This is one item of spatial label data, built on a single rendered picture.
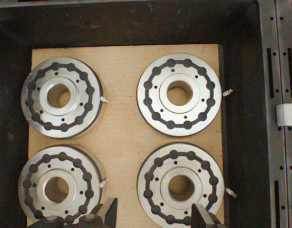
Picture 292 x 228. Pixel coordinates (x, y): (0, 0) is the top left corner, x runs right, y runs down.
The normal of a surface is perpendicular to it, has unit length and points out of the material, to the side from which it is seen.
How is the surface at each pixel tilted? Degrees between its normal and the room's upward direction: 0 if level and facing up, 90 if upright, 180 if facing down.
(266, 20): 0
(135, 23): 90
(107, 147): 0
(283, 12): 0
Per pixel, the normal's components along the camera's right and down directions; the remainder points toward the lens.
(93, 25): 0.01, 1.00
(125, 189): -0.04, -0.08
